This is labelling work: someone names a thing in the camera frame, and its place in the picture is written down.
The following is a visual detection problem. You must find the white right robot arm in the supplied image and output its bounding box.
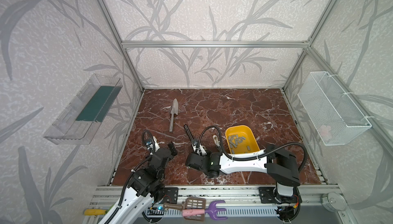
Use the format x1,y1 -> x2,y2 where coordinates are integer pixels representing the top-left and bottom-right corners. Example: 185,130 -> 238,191
185,143 -> 304,198

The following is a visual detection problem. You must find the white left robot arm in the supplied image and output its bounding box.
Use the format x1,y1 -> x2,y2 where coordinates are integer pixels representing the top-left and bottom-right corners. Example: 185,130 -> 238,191
100,142 -> 178,224

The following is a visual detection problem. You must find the grey staple strips pile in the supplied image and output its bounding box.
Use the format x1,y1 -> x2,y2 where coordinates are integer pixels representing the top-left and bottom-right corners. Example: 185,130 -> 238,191
228,134 -> 251,154

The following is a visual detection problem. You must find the yellow plastic tray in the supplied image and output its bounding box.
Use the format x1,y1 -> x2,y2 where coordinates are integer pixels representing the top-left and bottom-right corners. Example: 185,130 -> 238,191
225,125 -> 260,154

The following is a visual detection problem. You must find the brown toy spatula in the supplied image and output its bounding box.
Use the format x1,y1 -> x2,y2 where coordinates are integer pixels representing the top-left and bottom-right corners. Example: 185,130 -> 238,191
163,197 -> 206,222

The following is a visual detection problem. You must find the grey toy trowel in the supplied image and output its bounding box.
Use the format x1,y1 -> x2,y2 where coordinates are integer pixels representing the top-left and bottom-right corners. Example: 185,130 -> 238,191
169,99 -> 179,132

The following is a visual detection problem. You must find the round grey metal disc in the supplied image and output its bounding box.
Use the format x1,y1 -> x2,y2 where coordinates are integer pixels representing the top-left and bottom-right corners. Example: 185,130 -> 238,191
321,192 -> 347,212

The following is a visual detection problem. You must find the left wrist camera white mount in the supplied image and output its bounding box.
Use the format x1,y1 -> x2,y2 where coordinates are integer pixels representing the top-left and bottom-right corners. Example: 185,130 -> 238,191
144,136 -> 160,155

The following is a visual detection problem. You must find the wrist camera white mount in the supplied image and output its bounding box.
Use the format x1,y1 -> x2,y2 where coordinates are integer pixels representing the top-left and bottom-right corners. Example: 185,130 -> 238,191
192,142 -> 207,156
144,136 -> 160,155

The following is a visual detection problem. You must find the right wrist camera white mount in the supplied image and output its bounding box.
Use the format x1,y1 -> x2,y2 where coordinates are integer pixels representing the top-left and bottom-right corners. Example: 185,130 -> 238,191
192,142 -> 207,156

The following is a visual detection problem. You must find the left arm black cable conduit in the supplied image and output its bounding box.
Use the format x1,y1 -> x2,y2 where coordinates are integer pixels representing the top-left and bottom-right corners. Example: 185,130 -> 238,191
102,130 -> 157,224

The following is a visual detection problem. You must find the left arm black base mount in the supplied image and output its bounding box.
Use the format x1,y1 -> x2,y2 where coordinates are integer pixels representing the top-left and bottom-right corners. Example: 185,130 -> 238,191
158,187 -> 179,204

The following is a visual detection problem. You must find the purple toy fork pink handle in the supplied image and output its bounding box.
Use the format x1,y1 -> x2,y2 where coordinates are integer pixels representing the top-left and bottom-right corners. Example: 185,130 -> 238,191
197,200 -> 228,221

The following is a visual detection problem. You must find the white slotted cable duct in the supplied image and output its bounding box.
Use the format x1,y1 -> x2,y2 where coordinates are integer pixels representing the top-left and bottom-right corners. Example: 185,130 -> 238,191
147,207 -> 280,218

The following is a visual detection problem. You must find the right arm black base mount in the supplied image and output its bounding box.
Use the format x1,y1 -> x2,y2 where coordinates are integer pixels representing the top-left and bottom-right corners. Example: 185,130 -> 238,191
258,186 -> 303,206

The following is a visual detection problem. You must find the green toy shovel yellow handle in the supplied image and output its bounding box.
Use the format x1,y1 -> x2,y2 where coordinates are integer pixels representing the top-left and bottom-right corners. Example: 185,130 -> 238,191
84,206 -> 112,216

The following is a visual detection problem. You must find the clear plastic wall bin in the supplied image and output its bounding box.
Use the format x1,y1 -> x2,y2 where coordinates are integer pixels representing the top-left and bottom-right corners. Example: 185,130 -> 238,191
43,74 -> 123,145

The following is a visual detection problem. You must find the white wire mesh basket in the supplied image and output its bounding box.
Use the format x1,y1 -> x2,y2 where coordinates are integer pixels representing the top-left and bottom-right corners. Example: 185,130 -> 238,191
298,71 -> 372,146

